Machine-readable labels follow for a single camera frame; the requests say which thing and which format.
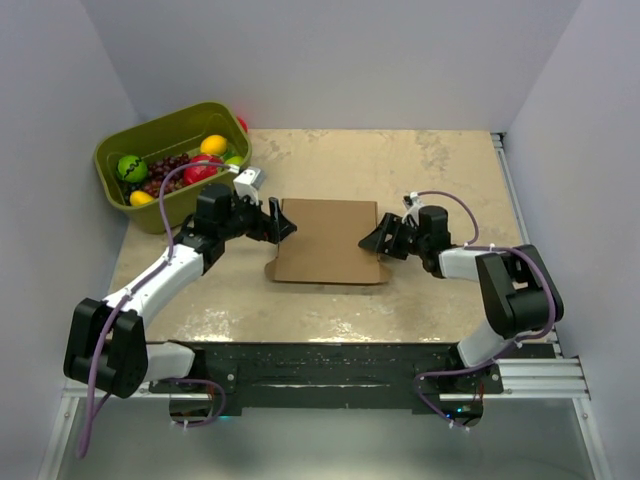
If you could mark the purple toy grapes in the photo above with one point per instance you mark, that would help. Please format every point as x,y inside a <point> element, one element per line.
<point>159,170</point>

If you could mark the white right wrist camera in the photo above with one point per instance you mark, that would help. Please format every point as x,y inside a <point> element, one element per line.
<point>412,203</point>

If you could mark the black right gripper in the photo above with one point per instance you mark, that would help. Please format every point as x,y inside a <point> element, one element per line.
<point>376,240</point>

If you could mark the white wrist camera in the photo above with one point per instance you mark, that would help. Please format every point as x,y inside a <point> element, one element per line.
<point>412,203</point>
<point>248,183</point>

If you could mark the green toy lime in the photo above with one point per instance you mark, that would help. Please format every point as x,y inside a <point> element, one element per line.
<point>236,160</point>

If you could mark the aluminium frame rail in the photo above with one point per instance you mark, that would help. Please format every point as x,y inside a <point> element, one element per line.
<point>582,407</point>

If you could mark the red ball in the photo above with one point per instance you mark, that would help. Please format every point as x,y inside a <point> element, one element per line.
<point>242,123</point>

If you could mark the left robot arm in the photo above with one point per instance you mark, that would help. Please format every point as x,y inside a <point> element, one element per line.
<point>107,347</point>

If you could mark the brown cardboard box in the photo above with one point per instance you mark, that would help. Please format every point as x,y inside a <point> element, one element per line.
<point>324,249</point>

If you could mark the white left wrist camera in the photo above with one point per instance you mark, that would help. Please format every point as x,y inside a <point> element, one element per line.
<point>248,183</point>

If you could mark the green plastic bin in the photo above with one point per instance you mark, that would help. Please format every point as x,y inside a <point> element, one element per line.
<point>170,135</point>

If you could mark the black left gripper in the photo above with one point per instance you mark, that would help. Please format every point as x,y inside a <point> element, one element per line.
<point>276,224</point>

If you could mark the yellow toy lemon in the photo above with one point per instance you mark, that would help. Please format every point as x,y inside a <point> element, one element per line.
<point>215,145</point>
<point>139,198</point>

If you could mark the yellow toy lemon front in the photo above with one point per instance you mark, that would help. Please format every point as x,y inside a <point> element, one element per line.
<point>139,198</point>

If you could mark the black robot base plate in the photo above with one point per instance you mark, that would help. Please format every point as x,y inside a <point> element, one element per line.
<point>399,376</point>

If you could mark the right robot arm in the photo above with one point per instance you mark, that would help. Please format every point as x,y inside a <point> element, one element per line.
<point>520,300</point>

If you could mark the yellow toy lemon back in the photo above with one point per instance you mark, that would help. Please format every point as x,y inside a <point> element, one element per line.
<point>215,145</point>

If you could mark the green toy ball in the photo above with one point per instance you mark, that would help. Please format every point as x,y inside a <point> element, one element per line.
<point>131,169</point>

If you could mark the red dragon fruit toy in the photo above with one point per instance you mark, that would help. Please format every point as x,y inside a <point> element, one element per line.
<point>201,167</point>

